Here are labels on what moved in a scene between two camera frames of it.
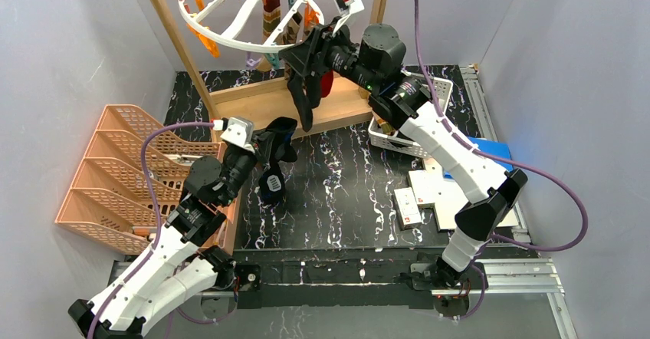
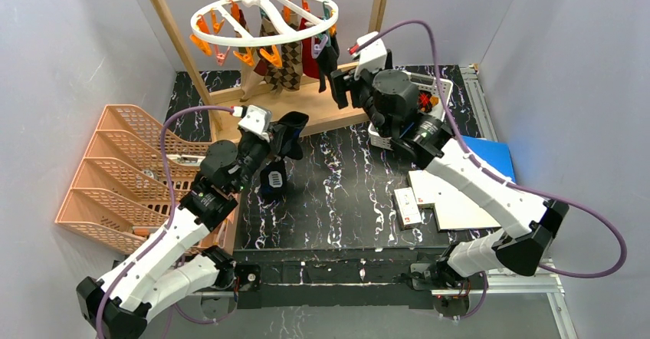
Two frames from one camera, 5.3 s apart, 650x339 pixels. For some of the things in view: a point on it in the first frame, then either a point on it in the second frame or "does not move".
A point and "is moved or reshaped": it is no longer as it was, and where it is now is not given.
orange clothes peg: (211, 45) is moved or reshaped
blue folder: (492, 148) does not move
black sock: (295, 85) is moved or reshaped
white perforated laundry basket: (438, 91) does not move
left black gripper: (262, 150) -> (274, 140)
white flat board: (430, 186) does not move
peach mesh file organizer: (132, 178) does not move
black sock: (313, 90) is moved or reshaped
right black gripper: (315, 51) -> (352, 91)
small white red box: (406, 208) does not move
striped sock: (271, 14) -> (238, 15)
